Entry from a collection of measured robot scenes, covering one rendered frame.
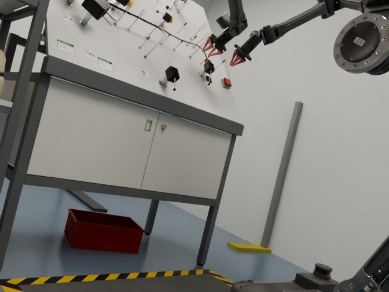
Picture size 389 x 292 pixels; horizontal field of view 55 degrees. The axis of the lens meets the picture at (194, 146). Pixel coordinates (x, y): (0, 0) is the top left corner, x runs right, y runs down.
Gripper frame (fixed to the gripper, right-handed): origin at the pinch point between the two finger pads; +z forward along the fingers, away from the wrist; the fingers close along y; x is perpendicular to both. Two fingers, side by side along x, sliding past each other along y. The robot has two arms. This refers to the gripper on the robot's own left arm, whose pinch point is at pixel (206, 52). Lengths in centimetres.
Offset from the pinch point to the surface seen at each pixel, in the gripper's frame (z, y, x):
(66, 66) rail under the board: 26, 70, 29
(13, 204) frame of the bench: 67, 70, 70
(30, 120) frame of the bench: 45, 74, 45
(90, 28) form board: 23, 58, 2
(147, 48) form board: 18.6, 25.8, -2.3
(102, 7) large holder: 9, 63, 5
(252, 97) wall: 39, -147, -65
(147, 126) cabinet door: 32, 22, 36
